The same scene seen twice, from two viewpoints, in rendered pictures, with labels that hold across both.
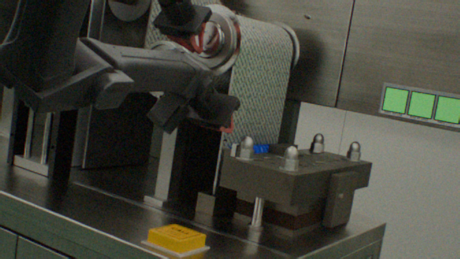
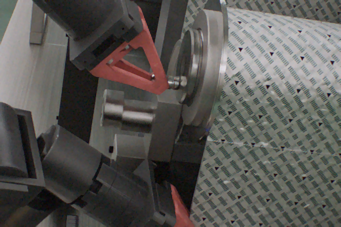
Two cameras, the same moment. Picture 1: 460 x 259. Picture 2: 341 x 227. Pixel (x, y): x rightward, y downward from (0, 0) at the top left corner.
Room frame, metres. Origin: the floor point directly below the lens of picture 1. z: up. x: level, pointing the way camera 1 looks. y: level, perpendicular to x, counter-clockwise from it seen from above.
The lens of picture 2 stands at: (0.86, -0.35, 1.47)
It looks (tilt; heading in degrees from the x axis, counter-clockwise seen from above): 24 degrees down; 47
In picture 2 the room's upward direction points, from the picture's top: 12 degrees clockwise
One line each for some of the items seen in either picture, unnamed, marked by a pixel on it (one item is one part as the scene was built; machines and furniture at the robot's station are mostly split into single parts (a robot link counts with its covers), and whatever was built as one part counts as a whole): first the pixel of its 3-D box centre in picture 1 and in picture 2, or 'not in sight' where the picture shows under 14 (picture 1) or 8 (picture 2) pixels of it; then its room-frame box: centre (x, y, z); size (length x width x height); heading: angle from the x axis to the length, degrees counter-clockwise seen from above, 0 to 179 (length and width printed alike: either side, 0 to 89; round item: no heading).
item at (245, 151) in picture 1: (246, 147); not in sight; (1.21, -0.02, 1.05); 0.04 x 0.04 x 0.04
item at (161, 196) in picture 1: (171, 131); (128, 210); (1.27, 0.13, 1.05); 0.06 x 0.05 x 0.31; 148
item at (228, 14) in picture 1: (211, 40); (205, 69); (1.29, 0.08, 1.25); 0.15 x 0.01 x 0.15; 58
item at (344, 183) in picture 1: (341, 198); not in sight; (1.29, -0.24, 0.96); 0.10 x 0.03 x 0.11; 148
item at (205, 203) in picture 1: (242, 196); not in sight; (1.36, -0.03, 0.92); 0.28 x 0.04 x 0.04; 148
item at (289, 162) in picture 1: (290, 157); not in sight; (1.17, -0.11, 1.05); 0.04 x 0.04 x 0.04
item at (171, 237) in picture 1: (176, 238); not in sight; (1.00, 0.07, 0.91); 0.07 x 0.07 x 0.02; 58
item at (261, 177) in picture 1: (302, 173); not in sight; (1.33, -0.16, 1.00); 0.40 x 0.16 x 0.06; 148
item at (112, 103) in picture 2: not in sight; (111, 108); (1.24, 0.15, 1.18); 0.04 x 0.02 x 0.04; 58
